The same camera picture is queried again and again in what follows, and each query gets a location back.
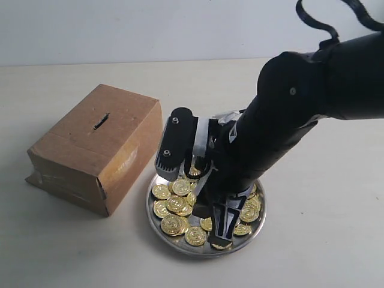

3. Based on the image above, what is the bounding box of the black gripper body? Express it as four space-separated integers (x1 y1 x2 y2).
185 112 258 207

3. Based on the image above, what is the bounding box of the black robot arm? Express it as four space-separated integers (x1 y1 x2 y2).
193 32 383 247

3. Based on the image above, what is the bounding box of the brown cardboard slotted box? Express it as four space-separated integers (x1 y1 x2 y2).
26 84 163 217

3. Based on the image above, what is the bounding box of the gold coin front centre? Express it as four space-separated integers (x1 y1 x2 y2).
185 226 207 247

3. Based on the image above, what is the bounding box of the gold coin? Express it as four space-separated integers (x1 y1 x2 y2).
185 226 207 247
151 184 171 200
153 200 170 218

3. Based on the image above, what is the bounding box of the round silver metal plate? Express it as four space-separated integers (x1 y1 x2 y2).
146 174 266 258

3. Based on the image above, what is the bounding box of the gold coin front left edge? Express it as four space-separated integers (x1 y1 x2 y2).
160 214 185 236

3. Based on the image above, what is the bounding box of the gold coin left middle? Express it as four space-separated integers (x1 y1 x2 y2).
153 200 170 218

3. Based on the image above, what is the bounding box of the gold coin left upper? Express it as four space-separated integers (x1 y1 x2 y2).
151 184 171 200

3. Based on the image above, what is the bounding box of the black looped cable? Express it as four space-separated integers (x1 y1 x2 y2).
295 0 384 43

